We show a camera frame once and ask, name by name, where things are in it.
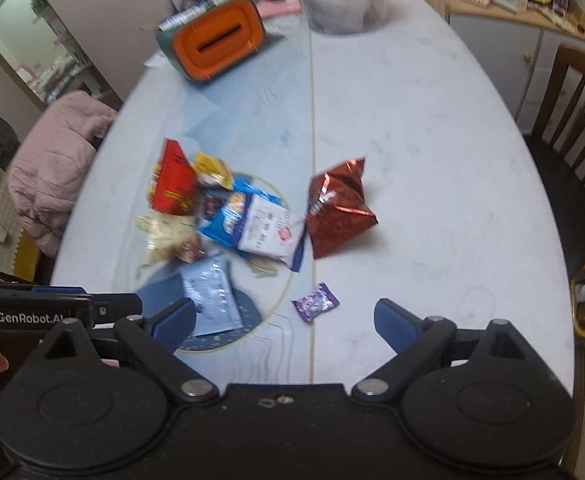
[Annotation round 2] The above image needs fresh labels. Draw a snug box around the wood framed mirror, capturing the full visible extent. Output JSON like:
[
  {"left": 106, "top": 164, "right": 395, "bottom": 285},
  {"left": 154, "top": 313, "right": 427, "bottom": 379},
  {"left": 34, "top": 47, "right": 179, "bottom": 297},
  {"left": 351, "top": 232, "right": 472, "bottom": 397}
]
[{"left": 0, "top": 0, "right": 124, "bottom": 113}]

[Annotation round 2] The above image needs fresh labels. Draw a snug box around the silver blue snack packet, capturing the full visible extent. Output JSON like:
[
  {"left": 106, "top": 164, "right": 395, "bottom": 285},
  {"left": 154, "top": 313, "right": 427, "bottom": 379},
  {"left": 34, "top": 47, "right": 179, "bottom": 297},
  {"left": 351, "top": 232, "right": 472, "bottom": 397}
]
[{"left": 179, "top": 254, "right": 244, "bottom": 337}]

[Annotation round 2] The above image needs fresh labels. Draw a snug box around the small pale wrapper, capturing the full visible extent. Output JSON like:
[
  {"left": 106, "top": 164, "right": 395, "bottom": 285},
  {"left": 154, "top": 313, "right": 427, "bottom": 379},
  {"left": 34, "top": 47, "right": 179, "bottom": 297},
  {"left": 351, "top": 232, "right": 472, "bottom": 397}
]
[{"left": 245, "top": 255, "right": 279, "bottom": 279}]

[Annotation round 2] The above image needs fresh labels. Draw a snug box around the beige patterned cloth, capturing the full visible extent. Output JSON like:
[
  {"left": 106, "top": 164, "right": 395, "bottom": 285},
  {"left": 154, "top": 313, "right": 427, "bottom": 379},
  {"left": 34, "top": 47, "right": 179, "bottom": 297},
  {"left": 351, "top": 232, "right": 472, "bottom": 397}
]
[{"left": 0, "top": 169, "right": 40, "bottom": 283}]

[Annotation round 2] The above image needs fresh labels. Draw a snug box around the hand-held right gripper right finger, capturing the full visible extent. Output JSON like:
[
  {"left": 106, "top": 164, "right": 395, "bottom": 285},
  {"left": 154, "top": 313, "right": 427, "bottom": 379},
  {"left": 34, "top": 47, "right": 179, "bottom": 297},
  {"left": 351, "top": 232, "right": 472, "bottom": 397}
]
[{"left": 351, "top": 297, "right": 528, "bottom": 403}]

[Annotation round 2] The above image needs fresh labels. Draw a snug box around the white cabinet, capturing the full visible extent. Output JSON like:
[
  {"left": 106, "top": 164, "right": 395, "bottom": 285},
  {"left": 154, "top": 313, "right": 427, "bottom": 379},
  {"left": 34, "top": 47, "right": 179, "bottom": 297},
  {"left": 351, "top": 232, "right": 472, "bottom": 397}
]
[{"left": 447, "top": 10, "right": 585, "bottom": 133}]

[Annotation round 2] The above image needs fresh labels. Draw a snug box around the wooden chair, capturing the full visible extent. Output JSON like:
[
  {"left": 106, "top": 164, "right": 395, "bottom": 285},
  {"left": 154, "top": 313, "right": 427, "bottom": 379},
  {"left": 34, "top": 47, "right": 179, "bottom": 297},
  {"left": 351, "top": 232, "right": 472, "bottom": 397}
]
[{"left": 521, "top": 44, "right": 585, "bottom": 283}]

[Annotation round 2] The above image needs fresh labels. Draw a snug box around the shiny brown snack bag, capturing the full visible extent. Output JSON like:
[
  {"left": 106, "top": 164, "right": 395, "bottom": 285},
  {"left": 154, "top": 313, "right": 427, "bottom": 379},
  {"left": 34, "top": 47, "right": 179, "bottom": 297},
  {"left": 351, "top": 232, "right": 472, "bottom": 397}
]
[{"left": 305, "top": 157, "right": 379, "bottom": 260}]

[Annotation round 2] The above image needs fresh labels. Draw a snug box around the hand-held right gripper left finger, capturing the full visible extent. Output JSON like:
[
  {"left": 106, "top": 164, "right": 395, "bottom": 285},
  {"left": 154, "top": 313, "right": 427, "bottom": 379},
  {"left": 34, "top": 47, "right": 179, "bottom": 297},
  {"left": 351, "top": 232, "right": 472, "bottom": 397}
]
[{"left": 37, "top": 297, "right": 220, "bottom": 403}]

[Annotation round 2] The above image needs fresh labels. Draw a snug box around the pink padded jacket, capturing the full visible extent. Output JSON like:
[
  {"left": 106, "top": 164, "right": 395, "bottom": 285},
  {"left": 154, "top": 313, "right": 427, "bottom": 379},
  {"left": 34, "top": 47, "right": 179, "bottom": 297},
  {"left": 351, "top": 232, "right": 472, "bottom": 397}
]
[{"left": 9, "top": 91, "right": 119, "bottom": 261}]

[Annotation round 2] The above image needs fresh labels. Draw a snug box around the yellow snack packet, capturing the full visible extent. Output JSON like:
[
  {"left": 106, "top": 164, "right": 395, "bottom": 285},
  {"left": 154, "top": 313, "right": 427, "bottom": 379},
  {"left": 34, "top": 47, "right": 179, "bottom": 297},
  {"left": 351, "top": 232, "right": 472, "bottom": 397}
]
[{"left": 192, "top": 152, "right": 234, "bottom": 192}]

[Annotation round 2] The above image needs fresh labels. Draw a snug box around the purple candy packet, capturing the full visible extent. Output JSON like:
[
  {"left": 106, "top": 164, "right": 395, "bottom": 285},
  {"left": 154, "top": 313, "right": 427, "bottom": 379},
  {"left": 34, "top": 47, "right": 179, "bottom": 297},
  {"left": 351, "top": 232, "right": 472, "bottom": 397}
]
[{"left": 291, "top": 282, "right": 341, "bottom": 324}]

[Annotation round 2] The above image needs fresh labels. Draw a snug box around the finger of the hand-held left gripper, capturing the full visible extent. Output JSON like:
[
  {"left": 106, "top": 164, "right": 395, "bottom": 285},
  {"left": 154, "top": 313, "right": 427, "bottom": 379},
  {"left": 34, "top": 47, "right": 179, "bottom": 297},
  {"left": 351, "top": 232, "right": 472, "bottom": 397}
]
[
  {"left": 30, "top": 285, "right": 87, "bottom": 295},
  {"left": 90, "top": 293, "right": 144, "bottom": 319}
]

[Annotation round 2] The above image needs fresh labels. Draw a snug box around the white snack packet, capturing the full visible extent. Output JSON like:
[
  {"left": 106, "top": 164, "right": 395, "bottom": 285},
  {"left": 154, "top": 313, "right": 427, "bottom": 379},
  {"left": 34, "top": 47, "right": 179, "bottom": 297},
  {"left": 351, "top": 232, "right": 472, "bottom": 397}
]
[{"left": 236, "top": 194, "right": 307, "bottom": 273}]

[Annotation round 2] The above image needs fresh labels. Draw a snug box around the cream snack packet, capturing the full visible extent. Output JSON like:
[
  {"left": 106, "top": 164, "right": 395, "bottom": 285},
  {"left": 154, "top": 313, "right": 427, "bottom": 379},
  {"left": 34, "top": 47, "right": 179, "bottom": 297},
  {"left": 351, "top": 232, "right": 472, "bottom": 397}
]
[{"left": 136, "top": 211, "right": 206, "bottom": 267}]

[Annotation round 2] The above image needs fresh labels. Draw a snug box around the red snack packet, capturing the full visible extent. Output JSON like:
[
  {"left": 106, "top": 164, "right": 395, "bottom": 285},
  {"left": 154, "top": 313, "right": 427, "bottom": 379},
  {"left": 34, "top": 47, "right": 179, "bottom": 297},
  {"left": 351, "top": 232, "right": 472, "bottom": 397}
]
[{"left": 147, "top": 138, "right": 198, "bottom": 217}]

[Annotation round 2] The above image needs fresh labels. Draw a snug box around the orange green tissue box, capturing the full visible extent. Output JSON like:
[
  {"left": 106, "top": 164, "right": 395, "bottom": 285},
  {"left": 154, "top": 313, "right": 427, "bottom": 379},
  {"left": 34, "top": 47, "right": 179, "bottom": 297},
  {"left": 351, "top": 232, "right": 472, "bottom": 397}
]
[{"left": 156, "top": 0, "right": 269, "bottom": 84}]

